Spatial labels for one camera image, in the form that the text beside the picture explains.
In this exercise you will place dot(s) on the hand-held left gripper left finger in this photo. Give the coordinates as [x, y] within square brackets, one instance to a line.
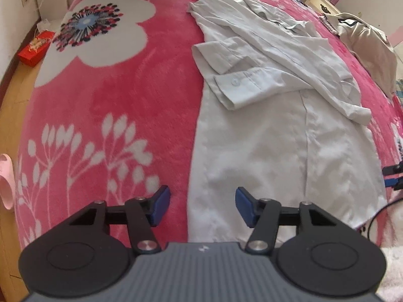
[160, 207]

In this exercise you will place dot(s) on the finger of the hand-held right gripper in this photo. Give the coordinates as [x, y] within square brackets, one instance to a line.
[393, 168]
[395, 183]

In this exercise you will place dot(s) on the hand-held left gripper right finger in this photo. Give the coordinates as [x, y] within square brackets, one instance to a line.
[244, 207]

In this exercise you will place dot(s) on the white shirt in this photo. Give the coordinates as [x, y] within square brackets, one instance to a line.
[267, 132]

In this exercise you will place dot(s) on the pink floral blanket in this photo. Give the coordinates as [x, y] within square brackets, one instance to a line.
[126, 100]

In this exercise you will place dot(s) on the beige jacket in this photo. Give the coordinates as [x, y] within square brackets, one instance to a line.
[368, 44]

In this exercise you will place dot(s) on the pink slipper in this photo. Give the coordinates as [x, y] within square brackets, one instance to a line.
[6, 182]

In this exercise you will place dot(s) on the cream nightstand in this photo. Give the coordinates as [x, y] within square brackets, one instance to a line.
[321, 1]

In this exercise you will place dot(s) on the red gift box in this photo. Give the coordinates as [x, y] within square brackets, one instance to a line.
[34, 48]

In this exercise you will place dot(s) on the white plastic bag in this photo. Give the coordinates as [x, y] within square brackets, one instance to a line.
[47, 26]

